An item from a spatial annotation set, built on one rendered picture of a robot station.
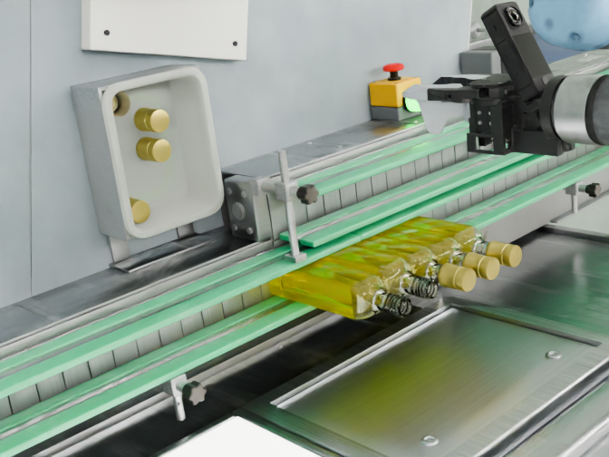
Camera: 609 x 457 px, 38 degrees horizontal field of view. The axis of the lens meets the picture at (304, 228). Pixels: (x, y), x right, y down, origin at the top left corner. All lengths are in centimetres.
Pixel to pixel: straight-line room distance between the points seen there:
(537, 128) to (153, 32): 60
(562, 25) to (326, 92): 85
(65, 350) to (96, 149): 30
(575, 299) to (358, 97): 53
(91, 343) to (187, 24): 51
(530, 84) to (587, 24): 23
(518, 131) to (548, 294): 65
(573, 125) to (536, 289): 73
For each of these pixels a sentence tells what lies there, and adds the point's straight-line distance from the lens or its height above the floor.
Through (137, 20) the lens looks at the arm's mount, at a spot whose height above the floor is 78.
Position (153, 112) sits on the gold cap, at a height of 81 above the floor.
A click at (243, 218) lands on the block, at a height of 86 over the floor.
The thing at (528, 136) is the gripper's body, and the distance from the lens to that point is 104.
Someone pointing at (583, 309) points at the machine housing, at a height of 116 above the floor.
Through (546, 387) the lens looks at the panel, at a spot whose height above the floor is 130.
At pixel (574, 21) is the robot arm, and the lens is 81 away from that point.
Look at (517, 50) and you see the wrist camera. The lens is 102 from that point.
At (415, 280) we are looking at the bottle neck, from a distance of 126.
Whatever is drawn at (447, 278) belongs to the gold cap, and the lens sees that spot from 129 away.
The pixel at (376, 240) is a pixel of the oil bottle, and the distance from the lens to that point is 140.
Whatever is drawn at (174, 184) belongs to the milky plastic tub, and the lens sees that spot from 139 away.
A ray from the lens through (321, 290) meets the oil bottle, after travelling 129.
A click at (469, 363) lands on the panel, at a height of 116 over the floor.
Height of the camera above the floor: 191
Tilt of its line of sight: 46 degrees down
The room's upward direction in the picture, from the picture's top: 102 degrees clockwise
